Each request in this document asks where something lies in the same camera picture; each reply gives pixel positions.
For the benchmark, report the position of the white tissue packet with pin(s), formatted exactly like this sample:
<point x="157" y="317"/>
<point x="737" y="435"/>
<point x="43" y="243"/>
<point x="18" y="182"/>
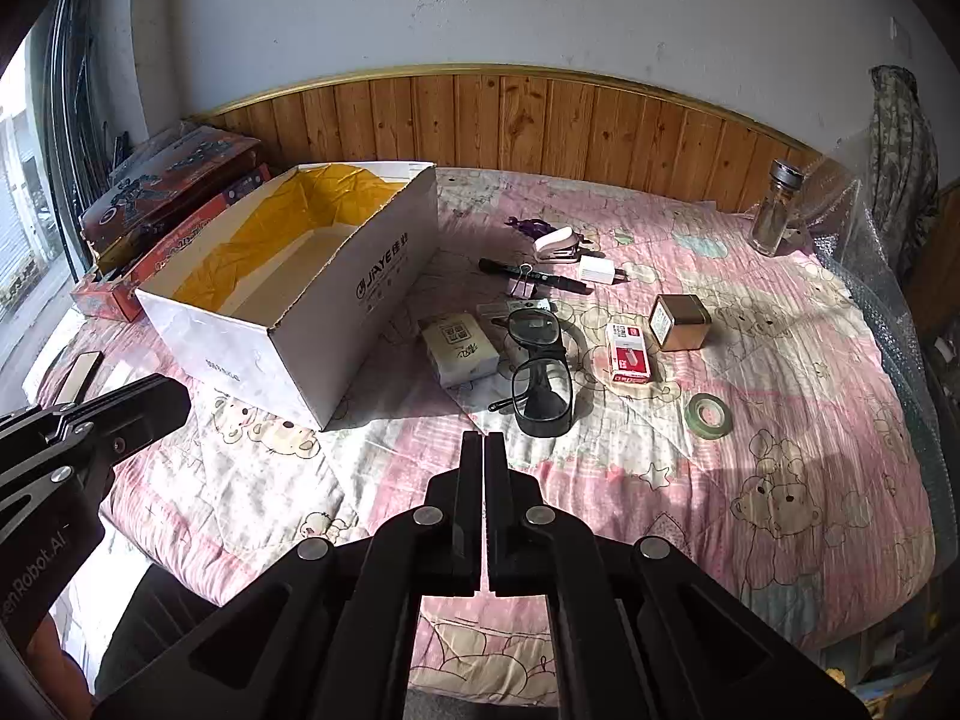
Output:
<point x="457" y="349"/>

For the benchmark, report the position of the glass bottle metal lid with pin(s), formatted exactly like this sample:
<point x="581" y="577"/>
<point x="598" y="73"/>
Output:
<point x="772" y="217"/>

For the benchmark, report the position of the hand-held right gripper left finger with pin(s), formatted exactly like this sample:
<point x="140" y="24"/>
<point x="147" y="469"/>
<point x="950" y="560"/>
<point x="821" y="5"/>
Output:
<point x="469" y="510"/>

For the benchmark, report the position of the person's left forearm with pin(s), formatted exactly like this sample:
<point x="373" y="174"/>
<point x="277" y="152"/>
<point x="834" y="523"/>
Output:
<point x="52" y="667"/>

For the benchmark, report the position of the black frame glasses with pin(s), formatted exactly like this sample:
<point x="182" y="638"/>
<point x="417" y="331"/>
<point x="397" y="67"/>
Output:
<point x="541" y="354"/>

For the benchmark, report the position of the green tape roll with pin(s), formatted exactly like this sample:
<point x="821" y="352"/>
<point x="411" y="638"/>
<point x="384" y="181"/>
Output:
<point x="694" y="420"/>

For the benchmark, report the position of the clear bubble wrap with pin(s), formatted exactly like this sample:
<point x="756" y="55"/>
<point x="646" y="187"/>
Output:
<point x="900" y="330"/>

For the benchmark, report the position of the dark robot print box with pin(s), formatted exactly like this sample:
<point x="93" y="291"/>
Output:
<point x="165" y="180"/>

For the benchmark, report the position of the black window bars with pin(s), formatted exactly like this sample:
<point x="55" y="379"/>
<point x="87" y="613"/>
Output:
<point x="79" y="90"/>

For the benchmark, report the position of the wooden headboard panel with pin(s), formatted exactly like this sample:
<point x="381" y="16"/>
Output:
<point x="525" y="120"/>

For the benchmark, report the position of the black binder clip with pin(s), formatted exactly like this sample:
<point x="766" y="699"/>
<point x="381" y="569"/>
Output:
<point x="534" y="279"/>

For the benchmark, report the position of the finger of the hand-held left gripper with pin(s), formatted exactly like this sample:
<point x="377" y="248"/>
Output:
<point x="142" y="405"/>

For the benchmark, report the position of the white charger plug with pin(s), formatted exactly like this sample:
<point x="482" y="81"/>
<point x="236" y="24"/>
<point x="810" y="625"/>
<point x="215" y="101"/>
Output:
<point x="596" y="270"/>

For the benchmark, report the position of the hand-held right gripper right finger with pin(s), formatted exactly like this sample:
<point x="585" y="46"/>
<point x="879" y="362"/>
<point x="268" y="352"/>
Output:
<point x="496" y="510"/>

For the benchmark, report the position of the white cardboard box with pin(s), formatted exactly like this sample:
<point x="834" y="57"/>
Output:
<point x="360" y="292"/>

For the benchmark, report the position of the grey flat block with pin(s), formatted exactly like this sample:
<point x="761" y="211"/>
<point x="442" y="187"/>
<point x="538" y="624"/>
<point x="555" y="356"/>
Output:
<point x="75" y="376"/>

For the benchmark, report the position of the black marker pen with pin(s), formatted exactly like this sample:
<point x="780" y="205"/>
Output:
<point x="499" y="266"/>

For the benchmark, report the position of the white stapler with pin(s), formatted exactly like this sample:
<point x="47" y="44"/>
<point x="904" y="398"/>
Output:
<point x="555" y="241"/>

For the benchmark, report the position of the pink printed blanket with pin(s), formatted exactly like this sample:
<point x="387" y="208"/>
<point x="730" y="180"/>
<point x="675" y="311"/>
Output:
<point x="750" y="427"/>

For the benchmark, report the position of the camouflage cloth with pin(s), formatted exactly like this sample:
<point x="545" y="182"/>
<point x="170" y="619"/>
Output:
<point x="904" y="157"/>

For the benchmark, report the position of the purple hair clip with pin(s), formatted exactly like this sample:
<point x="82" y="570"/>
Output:
<point x="529" y="225"/>

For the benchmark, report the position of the red white staples box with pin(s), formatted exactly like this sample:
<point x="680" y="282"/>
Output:
<point x="628" y="356"/>

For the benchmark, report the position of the square metal tin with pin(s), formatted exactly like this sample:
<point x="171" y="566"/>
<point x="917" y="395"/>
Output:
<point x="679" y="326"/>

